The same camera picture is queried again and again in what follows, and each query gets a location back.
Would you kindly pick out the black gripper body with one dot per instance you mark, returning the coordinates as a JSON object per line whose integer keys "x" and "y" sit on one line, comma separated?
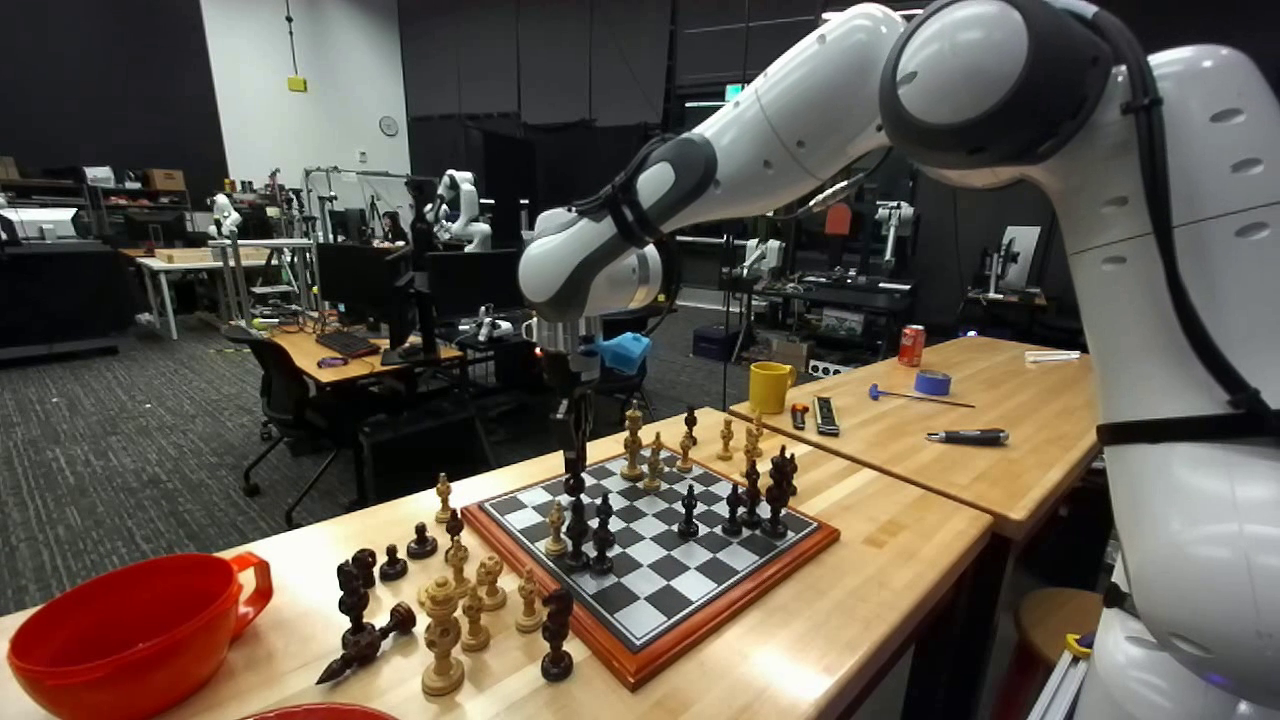
{"x": 573, "y": 383}

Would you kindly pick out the black chess pawn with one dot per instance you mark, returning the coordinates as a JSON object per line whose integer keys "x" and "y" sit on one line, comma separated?
{"x": 452, "y": 527}
{"x": 394, "y": 567}
{"x": 691, "y": 513}
{"x": 403, "y": 621}
{"x": 787, "y": 472}
{"x": 749, "y": 493}
{"x": 423, "y": 542}
{"x": 577, "y": 527}

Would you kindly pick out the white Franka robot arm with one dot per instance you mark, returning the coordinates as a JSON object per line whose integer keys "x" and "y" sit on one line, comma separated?
{"x": 1201, "y": 532}

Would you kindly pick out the tall light chess king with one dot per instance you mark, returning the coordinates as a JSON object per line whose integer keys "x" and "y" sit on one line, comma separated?
{"x": 634, "y": 441}

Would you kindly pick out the light wooden chess pawn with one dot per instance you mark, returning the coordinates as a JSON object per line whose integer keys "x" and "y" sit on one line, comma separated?
{"x": 653, "y": 467}
{"x": 440, "y": 496}

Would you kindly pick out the light wooden chess piece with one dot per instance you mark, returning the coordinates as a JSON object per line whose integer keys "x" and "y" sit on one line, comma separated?
{"x": 460, "y": 561}
{"x": 472, "y": 621}
{"x": 440, "y": 641}
{"x": 754, "y": 446}
{"x": 552, "y": 530}
{"x": 491, "y": 581}
{"x": 530, "y": 610}
{"x": 727, "y": 439}

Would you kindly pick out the tall black chess piece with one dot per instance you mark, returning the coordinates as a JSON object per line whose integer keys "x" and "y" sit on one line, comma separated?
{"x": 356, "y": 600}
{"x": 779, "y": 513}

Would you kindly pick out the dark office chair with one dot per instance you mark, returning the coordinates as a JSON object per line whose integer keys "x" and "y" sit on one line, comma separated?
{"x": 426, "y": 441}

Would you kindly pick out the wooden framed chessboard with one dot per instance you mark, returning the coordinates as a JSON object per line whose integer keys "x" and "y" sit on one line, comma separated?
{"x": 653, "y": 585}

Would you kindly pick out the yellow cup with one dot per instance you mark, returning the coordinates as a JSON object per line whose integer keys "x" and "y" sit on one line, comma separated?
{"x": 768, "y": 388}

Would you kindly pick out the black computer monitor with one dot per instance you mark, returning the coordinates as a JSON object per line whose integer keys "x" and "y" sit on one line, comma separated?
{"x": 374, "y": 287}

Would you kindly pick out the black keyboard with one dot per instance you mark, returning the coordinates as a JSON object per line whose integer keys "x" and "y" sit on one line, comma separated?
{"x": 344, "y": 341}

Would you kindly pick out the wooden office desk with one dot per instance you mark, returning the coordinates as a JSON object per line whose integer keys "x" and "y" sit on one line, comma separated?
{"x": 312, "y": 358}

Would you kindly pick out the black office chair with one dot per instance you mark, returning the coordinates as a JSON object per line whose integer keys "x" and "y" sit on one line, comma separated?
{"x": 286, "y": 403}

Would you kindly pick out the red can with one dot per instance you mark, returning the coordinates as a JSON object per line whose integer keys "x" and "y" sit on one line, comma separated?
{"x": 911, "y": 346}

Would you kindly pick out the blue tape roll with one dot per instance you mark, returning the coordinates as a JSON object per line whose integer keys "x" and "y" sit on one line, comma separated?
{"x": 933, "y": 383}

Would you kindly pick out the red plate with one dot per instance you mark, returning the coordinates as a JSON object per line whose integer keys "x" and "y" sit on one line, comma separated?
{"x": 323, "y": 715}

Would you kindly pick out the black marker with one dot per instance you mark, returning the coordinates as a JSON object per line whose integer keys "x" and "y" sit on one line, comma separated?
{"x": 967, "y": 439}

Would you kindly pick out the white leg table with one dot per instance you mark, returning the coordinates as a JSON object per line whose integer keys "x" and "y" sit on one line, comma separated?
{"x": 185, "y": 258}

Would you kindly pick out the white paper sheet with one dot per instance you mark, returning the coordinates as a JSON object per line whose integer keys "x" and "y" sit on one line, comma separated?
{"x": 1052, "y": 358}

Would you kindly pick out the black low cabinet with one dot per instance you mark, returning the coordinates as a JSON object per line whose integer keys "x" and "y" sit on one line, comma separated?
{"x": 67, "y": 292}

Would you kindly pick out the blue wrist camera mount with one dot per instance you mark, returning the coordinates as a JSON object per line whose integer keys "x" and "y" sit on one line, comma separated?
{"x": 627, "y": 352}

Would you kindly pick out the round wall clock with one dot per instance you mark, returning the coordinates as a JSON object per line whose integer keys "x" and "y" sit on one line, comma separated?
{"x": 390, "y": 124}

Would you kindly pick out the yellow wall sign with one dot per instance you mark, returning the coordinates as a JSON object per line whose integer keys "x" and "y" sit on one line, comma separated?
{"x": 296, "y": 86}

